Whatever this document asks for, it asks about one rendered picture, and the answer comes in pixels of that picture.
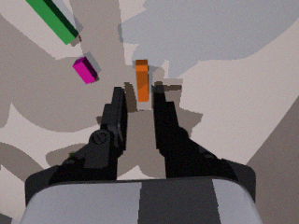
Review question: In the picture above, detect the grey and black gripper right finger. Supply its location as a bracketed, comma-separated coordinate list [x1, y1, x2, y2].
[153, 85, 256, 202]

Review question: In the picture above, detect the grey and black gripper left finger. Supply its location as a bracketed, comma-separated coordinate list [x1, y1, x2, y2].
[24, 87, 128, 207]

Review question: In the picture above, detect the dark green rod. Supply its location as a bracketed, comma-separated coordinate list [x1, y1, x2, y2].
[25, 0, 78, 45]

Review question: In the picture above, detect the orange block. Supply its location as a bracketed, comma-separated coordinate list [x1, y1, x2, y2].
[135, 60, 149, 102]

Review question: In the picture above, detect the magenta block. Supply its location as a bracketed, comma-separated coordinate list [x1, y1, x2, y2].
[73, 56, 98, 84]

